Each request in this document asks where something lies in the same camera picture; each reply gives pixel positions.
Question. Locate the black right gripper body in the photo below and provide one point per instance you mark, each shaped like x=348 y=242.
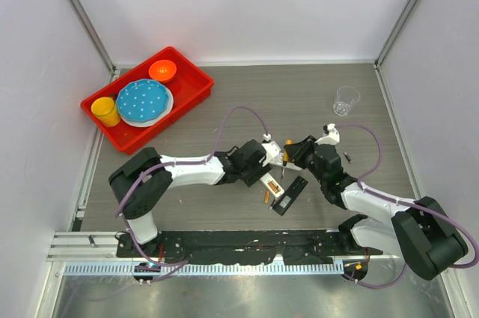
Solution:
x=300 y=150

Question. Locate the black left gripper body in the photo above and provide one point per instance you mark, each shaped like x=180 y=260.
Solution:
x=256 y=174

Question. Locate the orange handled screwdriver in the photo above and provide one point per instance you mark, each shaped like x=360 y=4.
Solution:
x=285 y=159

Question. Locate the white remote with orange batteries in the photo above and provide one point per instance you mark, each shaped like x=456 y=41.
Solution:
x=272 y=185

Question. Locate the black remote control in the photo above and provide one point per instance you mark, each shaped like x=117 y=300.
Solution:
x=291 y=194

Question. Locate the white remote control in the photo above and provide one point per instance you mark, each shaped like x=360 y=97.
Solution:
x=278 y=161

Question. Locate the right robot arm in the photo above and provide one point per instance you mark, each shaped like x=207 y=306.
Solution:
x=418 y=231

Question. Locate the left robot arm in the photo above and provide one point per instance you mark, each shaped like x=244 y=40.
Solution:
x=145 y=178

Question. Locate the clear plastic cup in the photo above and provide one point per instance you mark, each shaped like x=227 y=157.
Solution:
x=345 y=100

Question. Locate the grey plate under blue plate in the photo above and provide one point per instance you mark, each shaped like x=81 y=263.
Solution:
x=148 y=123

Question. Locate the red plastic tray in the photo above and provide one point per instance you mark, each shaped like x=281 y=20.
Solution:
x=189 y=87

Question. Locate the blue dotted plate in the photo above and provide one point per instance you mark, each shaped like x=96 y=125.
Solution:
x=142 y=100

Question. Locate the orange bowl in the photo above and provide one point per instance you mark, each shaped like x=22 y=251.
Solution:
x=162 y=70

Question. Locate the yellow cup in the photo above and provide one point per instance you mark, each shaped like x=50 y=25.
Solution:
x=105 y=110

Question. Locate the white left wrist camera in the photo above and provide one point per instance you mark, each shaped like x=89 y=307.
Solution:
x=272 y=150

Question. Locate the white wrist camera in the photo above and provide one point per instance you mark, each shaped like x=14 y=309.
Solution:
x=272 y=150
x=331 y=135

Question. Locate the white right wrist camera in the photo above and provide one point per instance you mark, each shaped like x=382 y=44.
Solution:
x=331 y=135

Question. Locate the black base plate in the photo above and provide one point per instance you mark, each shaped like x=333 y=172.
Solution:
x=251 y=247

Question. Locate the white slotted cable duct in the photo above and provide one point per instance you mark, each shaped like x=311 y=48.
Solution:
x=138 y=268

